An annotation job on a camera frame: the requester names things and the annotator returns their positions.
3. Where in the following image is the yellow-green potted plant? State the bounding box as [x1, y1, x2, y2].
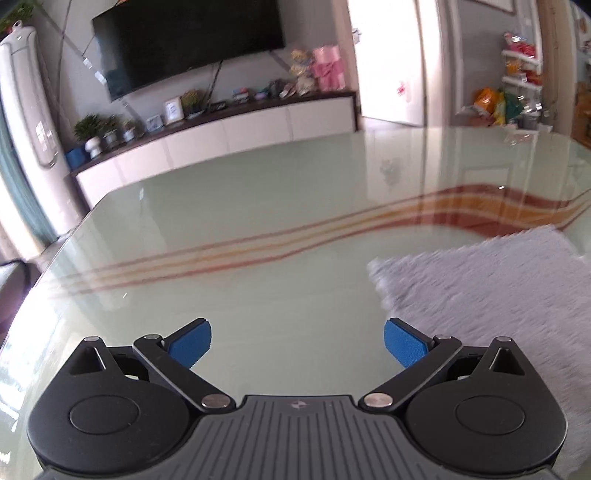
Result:
[180, 90, 206, 116]

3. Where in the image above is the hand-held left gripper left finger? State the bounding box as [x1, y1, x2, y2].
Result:
[67, 318, 236, 412]

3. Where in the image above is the white television cabinet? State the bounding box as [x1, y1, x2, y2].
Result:
[67, 90, 360, 210]

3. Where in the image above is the medium potted plant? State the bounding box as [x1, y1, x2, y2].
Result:
[104, 115, 123, 148]

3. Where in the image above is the doll bouquet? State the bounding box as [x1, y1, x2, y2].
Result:
[288, 48, 317, 96]

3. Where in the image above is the white standing air conditioner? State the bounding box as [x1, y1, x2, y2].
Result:
[0, 25, 77, 236]

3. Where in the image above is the white door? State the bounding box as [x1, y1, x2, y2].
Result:
[348, 0, 426, 126]

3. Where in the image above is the pink gift box with bow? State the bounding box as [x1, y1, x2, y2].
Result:
[311, 45, 346, 91]

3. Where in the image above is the black television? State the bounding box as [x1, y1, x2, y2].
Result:
[91, 0, 285, 103]

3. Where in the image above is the pale grey towel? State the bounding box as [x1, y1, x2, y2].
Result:
[367, 226, 591, 478]

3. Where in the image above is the yellow plastic bag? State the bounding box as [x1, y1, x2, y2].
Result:
[473, 87, 507, 125]

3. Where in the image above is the teal curtain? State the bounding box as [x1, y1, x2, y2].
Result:
[0, 106, 47, 245]

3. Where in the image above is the large plant in white pot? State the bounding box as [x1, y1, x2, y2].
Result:
[74, 114, 110, 160]

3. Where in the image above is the large white photo frame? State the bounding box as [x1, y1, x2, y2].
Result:
[164, 96, 184, 125]

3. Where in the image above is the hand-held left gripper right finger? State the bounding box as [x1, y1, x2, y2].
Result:
[359, 318, 528, 412]

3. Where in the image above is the white shelf rack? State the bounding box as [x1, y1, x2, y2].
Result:
[501, 31, 555, 134]

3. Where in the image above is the green plastic bag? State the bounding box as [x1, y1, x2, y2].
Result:
[503, 92, 525, 125]

